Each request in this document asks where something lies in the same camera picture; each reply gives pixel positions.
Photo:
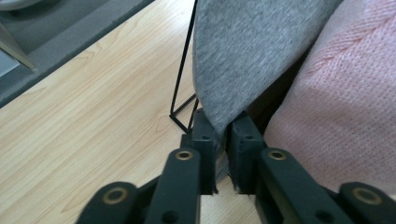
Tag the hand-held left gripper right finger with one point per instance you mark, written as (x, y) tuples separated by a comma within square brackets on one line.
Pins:
[(246, 155)]

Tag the pink knit beanie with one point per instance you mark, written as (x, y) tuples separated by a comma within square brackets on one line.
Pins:
[(342, 109)]

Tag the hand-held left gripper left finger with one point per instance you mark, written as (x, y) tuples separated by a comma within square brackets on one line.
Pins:
[(204, 146)]

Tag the grey knit beanie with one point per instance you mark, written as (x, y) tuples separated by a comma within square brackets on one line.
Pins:
[(249, 56)]

